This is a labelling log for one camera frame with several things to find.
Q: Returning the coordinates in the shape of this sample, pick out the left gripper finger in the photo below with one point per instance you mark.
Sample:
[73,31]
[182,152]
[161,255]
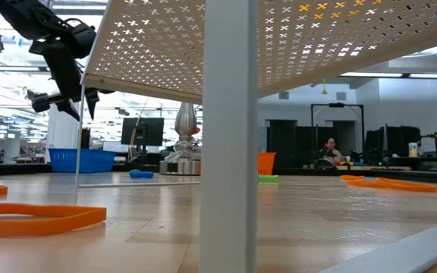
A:
[92,104]
[68,109]

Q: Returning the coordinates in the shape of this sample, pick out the orange plastic basket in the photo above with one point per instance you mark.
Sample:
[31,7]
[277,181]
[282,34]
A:
[267,163]

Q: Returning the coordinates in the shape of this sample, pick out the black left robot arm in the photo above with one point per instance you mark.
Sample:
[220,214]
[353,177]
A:
[32,15]

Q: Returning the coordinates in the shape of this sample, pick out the blue plastic basket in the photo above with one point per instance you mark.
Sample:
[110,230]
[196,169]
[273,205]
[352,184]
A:
[82,161]

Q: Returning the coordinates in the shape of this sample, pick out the black flat monitor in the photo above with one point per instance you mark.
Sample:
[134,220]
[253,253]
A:
[142,130]

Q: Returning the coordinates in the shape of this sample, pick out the silver metal lamp base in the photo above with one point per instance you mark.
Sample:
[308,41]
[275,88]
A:
[184,167]

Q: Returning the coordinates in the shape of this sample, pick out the white perforated metal shelf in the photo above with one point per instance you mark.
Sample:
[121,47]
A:
[226,151]

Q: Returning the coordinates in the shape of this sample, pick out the person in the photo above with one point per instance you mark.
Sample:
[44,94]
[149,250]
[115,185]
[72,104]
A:
[330,146]

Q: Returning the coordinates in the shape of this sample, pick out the dark monitor cluster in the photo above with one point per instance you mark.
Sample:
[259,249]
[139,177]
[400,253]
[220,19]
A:
[400,140]

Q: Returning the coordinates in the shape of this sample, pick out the black metal gantry frame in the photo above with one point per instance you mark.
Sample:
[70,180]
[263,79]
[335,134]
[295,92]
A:
[336,105]

